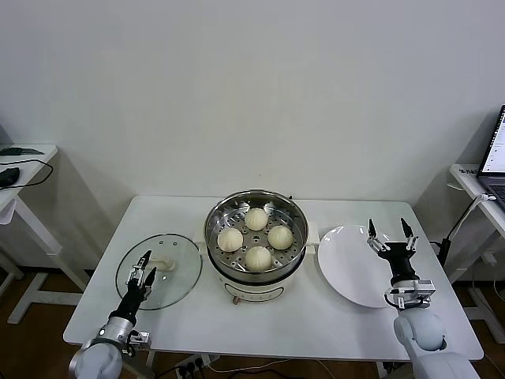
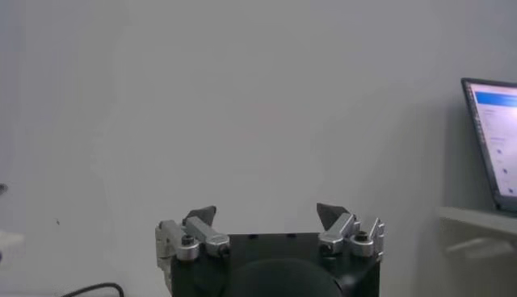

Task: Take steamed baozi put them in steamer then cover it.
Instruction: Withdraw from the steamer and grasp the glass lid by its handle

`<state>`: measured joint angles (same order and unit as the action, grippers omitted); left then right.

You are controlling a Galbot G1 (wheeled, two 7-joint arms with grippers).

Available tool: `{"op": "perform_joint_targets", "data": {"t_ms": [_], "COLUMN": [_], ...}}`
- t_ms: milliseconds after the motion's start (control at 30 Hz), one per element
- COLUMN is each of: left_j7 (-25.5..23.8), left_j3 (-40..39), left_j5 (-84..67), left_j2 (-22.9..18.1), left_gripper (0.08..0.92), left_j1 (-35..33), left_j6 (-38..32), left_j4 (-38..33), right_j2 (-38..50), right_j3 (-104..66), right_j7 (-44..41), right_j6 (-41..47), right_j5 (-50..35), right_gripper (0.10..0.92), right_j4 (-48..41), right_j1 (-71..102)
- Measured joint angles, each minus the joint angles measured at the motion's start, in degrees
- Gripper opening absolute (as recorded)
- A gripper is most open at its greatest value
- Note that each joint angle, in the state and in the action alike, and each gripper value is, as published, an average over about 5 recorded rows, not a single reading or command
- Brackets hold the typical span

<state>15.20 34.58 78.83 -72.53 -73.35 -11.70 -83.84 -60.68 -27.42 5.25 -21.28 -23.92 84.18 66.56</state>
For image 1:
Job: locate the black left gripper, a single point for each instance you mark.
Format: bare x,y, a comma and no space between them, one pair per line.
134,296

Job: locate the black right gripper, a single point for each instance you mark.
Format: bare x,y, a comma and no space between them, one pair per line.
400,262

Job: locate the round glass lid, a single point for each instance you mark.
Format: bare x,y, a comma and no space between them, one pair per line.
177,276

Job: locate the white steamed baozi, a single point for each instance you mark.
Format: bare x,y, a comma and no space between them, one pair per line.
280,237
230,239
256,219
258,257

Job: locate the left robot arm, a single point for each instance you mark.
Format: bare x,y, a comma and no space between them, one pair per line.
102,351

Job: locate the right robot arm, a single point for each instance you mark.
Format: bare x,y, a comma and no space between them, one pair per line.
422,331

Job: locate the steel steamer basket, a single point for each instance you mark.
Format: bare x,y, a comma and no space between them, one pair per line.
294,225

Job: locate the white round plate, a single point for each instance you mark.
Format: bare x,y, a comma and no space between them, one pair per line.
347,260

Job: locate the white power strip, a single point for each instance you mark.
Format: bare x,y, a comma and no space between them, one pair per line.
197,362

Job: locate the white electric cooker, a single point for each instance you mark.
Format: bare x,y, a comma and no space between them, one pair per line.
252,290

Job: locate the open grey laptop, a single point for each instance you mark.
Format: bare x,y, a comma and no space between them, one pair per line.
493,158

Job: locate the black computer mouse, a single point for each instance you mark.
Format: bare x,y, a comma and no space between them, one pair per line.
10,176

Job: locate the dark green flat object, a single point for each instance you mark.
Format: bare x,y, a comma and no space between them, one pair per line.
16,150

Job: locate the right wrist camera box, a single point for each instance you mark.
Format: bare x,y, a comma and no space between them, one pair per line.
424,288

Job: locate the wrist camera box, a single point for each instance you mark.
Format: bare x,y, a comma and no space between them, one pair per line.
424,288
141,340

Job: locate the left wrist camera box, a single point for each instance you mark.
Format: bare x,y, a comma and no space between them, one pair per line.
141,340

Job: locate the white wall plug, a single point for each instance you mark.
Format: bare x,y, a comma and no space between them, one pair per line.
490,260

